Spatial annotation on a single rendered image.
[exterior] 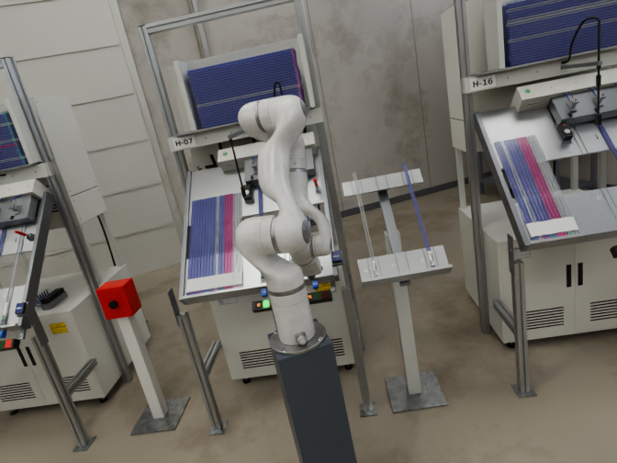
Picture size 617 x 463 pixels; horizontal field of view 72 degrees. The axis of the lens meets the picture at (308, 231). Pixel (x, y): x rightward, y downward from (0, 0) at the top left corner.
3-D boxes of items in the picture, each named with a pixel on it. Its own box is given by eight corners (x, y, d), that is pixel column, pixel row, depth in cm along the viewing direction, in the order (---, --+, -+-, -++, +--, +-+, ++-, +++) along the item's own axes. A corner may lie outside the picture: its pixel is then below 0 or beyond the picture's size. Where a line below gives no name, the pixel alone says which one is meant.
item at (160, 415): (175, 430, 213) (126, 290, 190) (130, 435, 216) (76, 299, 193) (190, 398, 236) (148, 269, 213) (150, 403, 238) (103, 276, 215)
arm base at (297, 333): (334, 343, 133) (324, 289, 127) (276, 362, 129) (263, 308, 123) (317, 317, 151) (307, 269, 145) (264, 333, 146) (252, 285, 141)
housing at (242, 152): (319, 162, 217) (314, 143, 205) (227, 179, 222) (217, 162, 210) (318, 150, 221) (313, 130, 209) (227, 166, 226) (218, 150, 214)
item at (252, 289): (335, 281, 182) (332, 275, 176) (188, 304, 189) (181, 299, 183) (334, 278, 182) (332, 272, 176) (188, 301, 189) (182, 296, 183)
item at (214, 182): (325, 207, 201) (323, 201, 197) (192, 231, 208) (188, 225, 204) (318, 153, 218) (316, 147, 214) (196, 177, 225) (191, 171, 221)
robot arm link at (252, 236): (297, 295, 127) (281, 220, 120) (243, 298, 133) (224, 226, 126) (309, 277, 138) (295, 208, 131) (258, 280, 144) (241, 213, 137)
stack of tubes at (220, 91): (305, 107, 200) (294, 47, 193) (201, 129, 206) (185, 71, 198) (307, 107, 212) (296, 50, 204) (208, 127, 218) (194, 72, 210)
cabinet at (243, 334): (360, 373, 228) (341, 267, 209) (234, 389, 235) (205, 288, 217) (353, 313, 289) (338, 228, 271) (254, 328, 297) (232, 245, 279)
